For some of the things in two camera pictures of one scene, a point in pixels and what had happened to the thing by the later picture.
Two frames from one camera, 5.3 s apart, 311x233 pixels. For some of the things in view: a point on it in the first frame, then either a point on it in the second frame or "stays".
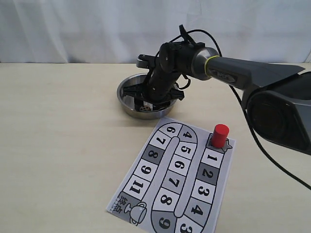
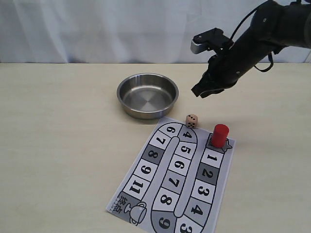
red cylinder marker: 221,131 stays
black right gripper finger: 159,106 to 207,93
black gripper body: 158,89 to 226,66
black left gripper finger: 138,103 to 203,85
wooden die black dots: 145,108 to 191,121
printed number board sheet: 178,184 stays
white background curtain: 118,31 stays
